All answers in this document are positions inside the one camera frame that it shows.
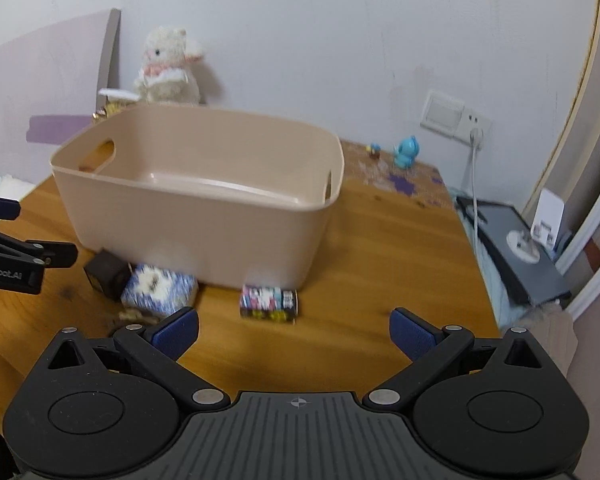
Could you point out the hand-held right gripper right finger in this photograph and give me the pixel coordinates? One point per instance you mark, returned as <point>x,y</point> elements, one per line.
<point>410,332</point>

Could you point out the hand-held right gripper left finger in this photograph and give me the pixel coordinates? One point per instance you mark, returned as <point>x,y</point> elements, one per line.
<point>177,331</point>

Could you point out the blue and white patterned box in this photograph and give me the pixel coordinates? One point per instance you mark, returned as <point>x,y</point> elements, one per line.
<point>157,290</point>

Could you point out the small black box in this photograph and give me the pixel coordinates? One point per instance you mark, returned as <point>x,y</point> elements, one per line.
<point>105,272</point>

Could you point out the small colourful printed can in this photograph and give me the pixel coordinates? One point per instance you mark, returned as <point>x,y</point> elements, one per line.
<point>267,302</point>

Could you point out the beige plastic storage basket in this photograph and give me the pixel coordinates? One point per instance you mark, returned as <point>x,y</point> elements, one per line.
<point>205,230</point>

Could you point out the light blue bedding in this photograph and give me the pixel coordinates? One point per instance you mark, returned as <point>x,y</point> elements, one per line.
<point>2,185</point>

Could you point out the small brown item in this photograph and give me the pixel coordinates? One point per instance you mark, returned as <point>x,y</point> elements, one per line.
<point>130,316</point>

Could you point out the purple tape strip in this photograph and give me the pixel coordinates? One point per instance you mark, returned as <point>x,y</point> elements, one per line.
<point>55,129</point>

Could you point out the dark grey flat board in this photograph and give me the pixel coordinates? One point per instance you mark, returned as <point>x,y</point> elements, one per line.
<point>525,275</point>

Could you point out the pale pink board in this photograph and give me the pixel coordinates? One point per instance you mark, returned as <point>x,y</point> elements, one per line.
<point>40,75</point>

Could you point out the beige cloth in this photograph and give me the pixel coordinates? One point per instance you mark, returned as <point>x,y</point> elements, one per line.
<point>550,332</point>

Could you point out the white round device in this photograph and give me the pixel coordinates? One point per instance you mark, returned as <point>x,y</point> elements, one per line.
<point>522,245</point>

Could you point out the small gold ornament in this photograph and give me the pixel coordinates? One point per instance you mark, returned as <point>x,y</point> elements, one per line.
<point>111,110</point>

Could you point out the purple patterned jigsaw puzzle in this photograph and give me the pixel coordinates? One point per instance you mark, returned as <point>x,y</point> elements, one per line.
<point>400,182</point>

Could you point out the white flat item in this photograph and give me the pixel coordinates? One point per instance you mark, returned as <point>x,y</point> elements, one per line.
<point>117,94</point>

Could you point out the blue toy figurine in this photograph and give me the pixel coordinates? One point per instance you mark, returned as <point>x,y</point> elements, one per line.
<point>406,154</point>

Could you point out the small colourful toy figure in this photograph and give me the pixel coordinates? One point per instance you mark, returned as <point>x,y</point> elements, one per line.
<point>374,151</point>

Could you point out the white small box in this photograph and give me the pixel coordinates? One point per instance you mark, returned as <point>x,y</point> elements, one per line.
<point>550,210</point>

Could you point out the white plush toy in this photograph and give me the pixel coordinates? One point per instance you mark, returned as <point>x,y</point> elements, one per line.
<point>165,62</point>

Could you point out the white wall socket panel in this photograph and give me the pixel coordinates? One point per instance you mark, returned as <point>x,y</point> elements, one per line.
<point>445,112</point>

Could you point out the white door frame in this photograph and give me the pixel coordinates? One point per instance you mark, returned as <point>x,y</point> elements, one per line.
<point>580,135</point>

